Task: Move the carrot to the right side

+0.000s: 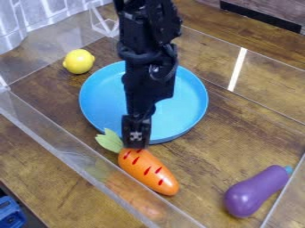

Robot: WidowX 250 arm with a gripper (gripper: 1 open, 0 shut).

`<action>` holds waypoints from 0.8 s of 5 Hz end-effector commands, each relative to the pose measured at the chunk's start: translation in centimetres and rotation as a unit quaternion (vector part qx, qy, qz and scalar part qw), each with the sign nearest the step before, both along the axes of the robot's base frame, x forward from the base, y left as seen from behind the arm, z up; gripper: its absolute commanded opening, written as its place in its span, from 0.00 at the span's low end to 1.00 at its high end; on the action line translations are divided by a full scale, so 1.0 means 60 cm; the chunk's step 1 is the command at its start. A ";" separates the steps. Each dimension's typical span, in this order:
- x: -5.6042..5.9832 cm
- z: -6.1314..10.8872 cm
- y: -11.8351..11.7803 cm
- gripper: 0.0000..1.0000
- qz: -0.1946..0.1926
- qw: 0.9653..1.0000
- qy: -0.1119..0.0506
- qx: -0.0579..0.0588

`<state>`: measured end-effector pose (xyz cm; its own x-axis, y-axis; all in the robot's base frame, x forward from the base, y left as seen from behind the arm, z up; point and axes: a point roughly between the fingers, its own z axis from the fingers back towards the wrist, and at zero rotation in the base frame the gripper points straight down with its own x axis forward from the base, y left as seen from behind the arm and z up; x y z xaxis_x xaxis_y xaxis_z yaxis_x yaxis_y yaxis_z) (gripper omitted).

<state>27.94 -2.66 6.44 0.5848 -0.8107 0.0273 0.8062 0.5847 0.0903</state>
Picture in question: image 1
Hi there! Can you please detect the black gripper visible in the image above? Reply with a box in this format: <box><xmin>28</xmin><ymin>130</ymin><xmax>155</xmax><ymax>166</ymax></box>
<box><xmin>116</xmin><ymin>44</ymin><xmax>177</xmax><ymax>149</ymax></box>

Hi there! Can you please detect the blue plastic object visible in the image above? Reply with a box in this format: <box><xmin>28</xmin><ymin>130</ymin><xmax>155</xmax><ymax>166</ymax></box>
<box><xmin>0</xmin><ymin>196</ymin><xmax>26</xmax><ymax>228</ymax></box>

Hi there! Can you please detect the purple toy eggplant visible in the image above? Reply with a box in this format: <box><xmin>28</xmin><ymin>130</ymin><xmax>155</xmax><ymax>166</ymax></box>
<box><xmin>223</xmin><ymin>165</ymin><xmax>293</xmax><ymax>218</ymax></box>

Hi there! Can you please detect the blue round plate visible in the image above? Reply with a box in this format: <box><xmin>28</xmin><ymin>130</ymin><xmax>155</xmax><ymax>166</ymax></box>
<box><xmin>78</xmin><ymin>61</ymin><xmax>208</xmax><ymax>144</ymax></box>

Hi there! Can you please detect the clear acrylic tray wall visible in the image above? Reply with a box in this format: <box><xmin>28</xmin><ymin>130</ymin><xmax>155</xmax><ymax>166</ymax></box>
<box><xmin>0</xmin><ymin>3</ymin><xmax>305</xmax><ymax>228</ymax></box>

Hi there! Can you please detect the white checkered curtain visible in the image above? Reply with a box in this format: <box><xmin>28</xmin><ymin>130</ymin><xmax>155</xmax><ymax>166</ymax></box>
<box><xmin>0</xmin><ymin>0</ymin><xmax>112</xmax><ymax>54</ymax></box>

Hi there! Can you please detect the yellow toy lemon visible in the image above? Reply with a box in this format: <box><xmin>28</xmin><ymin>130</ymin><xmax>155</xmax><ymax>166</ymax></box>
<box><xmin>61</xmin><ymin>49</ymin><xmax>95</xmax><ymax>74</ymax></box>

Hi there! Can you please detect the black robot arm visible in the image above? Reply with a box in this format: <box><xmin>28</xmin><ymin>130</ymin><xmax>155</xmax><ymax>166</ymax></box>
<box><xmin>113</xmin><ymin>0</ymin><xmax>182</xmax><ymax>149</ymax></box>

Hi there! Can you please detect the orange toy carrot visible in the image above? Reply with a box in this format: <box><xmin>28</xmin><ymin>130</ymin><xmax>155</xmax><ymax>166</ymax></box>
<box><xmin>95</xmin><ymin>128</ymin><xmax>179</xmax><ymax>196</ymax></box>

